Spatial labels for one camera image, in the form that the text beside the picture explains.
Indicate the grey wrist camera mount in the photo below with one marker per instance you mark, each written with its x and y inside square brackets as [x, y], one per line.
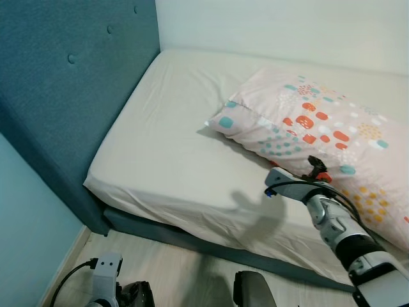
[284, 178]
[108, 268]

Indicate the teal bed base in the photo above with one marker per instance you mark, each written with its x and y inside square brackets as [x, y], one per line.
[192, 238]

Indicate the dark robot right leg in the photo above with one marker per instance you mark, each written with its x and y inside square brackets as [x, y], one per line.
[252, 289]

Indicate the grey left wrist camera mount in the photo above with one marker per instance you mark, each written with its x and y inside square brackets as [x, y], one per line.
[108, 268]

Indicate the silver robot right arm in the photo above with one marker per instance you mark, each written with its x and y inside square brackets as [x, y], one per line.
[358, 249]

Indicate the white sheeted mattress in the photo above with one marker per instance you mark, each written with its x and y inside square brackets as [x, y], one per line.
[172, 147]

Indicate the teal upholstered headboard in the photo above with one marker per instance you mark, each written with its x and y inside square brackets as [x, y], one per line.
[64, 77]

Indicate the pink pillow with orange spots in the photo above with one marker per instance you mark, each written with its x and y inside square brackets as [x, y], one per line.
[332, 121]

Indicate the dark robot left leg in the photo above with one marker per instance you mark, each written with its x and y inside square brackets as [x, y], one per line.
[137, 295]

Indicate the beige skirting board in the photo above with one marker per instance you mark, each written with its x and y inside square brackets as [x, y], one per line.
[64, 268]

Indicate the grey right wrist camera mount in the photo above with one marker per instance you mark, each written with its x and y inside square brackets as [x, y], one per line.
[284, 178]

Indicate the dark robot leg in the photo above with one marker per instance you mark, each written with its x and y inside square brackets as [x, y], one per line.
[252, 289]
[137, 295]

